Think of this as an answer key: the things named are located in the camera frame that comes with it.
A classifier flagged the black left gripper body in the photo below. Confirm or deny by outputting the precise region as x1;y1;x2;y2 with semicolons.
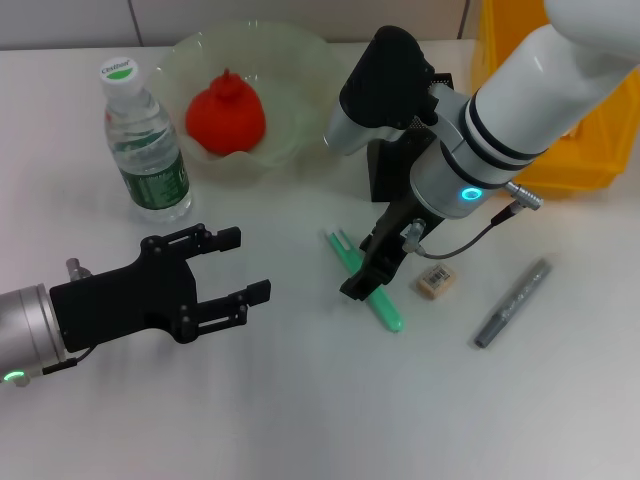
49;235;201;355

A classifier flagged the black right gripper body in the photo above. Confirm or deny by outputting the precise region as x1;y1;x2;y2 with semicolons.
372;198;442;272

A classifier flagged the beige eraser with barcode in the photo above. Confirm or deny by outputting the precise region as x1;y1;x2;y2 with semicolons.
415;263;459;301

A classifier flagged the clear green-label water bottle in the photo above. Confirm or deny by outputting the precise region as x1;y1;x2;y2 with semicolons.
99;57;194;224

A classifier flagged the red-orange toy orange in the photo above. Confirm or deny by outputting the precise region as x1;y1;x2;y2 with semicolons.
185;68;268;155

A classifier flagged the black mesh pen holder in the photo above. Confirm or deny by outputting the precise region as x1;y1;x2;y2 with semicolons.
366;72;454;203

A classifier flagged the grey marker pen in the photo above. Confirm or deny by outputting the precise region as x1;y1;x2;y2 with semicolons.
473;254;554;350

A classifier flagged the pale green glass fruit plate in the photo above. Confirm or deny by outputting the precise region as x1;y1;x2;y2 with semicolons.
149;19;351;186

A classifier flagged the yellow plastic bin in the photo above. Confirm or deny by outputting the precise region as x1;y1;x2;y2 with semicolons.
469;0;632;194

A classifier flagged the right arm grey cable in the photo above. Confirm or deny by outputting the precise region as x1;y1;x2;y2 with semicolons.
404;182;545;260

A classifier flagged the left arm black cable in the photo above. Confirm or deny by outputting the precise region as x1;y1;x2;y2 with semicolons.
42;344;96;377

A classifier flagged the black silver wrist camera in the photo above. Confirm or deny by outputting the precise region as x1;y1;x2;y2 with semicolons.
323;25;441;156

